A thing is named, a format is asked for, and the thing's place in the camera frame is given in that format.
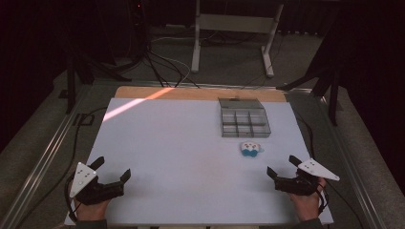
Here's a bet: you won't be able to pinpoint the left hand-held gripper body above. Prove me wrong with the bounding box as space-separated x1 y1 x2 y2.
69 161 125 206

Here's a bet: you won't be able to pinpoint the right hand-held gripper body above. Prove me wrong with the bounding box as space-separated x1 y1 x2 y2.
274 157 341 197

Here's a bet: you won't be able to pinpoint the person's left hand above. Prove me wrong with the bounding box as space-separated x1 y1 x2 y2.
74 198 112 222

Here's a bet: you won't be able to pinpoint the person's right hand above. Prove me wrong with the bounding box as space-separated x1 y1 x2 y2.
289 177 328 222

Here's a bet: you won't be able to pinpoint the white and blue plush toy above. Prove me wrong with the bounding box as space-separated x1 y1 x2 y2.
240 140 266 158

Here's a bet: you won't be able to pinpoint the clear plastic compartment box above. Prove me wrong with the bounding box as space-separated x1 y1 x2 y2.
218 97 272 138

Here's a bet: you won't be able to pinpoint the white table sheet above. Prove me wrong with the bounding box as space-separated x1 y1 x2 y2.
64 97 334 227

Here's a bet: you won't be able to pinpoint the black stand legs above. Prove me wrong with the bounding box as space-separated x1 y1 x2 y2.
275 60 341 127
57 53 132 115

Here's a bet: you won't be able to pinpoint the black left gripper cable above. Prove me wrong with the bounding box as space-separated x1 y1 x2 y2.
13 106 109 229

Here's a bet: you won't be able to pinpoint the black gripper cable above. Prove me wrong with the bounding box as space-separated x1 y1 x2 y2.
295 113 365 229
13 106 109 229

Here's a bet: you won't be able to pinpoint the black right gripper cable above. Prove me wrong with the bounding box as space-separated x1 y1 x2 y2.
295 113 365 229

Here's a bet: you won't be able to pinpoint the aluminium floor rail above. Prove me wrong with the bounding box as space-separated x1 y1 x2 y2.
0 84 94 229
313 90 388 229

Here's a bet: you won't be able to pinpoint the black floor cable bundle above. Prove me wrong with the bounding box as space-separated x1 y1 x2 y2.
139 44 201 90

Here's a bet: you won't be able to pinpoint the white floor cable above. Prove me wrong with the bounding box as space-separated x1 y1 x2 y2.
149 35 191 88

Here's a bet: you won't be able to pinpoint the white metal stand frame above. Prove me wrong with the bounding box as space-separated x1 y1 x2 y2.
190 0 285 79

